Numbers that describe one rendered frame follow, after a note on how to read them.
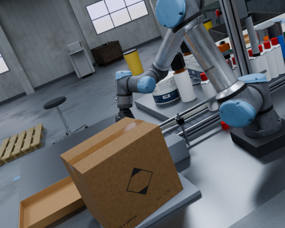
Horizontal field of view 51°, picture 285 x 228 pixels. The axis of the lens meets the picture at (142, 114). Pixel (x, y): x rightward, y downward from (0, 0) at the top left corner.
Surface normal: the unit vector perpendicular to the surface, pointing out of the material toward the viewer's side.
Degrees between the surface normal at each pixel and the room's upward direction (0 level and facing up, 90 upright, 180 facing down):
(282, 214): 0
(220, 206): 0
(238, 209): 0
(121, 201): 90
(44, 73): 90
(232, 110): 97
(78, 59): 90
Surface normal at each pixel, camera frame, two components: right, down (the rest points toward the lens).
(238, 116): -0.49, 0.57
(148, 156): 0.51, 0.11
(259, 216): -0.35, -0.88
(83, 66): 0.23, 0.26
